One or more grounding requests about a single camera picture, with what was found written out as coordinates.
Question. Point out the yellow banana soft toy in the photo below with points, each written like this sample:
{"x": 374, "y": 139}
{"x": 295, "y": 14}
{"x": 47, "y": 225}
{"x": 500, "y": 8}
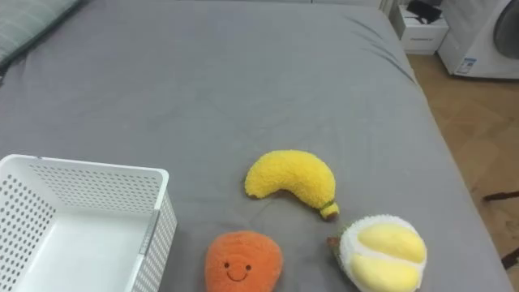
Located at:
{"x": 296, "y": 172}

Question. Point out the white washing machine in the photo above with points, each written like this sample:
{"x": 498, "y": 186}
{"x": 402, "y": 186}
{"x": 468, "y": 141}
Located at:
{"x": 478, "y": 36}

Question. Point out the orange smiling fruit soft toy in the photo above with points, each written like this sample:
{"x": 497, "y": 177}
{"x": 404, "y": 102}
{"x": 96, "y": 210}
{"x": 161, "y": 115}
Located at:
{"x": 243, "y": 259}

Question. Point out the white bedside cabinet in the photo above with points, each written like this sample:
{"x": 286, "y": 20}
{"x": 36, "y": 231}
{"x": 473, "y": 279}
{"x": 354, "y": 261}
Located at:
{"x": 419, "y": 36}

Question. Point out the white yellow durian soft toy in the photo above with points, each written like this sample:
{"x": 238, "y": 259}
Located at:
{"x": 383, "y": 253}

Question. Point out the white perforated plastic basket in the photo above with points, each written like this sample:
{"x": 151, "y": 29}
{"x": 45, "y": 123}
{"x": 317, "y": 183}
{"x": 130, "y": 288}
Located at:
{"x": 89, "y": 251}

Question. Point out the grey bed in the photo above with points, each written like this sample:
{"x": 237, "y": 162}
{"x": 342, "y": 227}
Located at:
{"x": 227, "y": 81}

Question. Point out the black object on cabinet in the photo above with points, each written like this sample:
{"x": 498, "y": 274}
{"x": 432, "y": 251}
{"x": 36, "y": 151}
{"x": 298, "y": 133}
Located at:
{"x": 423, "y": 11}

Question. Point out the green striped pillow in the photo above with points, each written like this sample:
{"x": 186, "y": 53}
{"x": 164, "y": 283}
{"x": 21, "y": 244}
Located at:
{"x": 24, "y": 24}

